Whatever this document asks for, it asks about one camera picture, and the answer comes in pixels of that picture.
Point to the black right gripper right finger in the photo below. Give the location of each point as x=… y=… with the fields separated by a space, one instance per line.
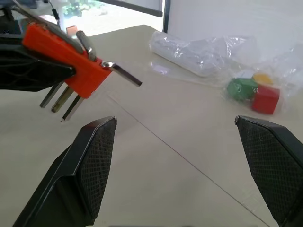
x=277 y=165

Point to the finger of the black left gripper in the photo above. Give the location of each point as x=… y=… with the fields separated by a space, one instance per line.
x=28 y=73
x=10 y=22

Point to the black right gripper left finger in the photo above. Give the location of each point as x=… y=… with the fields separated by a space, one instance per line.
x=78 y=179

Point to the small red block with pins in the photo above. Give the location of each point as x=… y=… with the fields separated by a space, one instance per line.
x=59 y=55

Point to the small brown box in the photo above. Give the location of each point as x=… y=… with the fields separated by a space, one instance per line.
x=72 y=30

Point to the green plants outside window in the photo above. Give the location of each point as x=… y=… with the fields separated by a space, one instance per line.
x=72 y=10

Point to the green block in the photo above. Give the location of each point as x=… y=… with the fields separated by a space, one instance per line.
x=241 y=89

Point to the yellow block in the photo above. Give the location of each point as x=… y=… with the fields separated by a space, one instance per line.
x=262 y=79

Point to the clear plastic bag with blocks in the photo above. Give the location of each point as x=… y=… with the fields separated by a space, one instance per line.
x=288 y=71

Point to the white box in plastic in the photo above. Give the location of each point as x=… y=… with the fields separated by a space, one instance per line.
x=180 y=54

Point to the dark window frame post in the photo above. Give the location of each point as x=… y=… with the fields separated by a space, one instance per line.
x=166 y=16

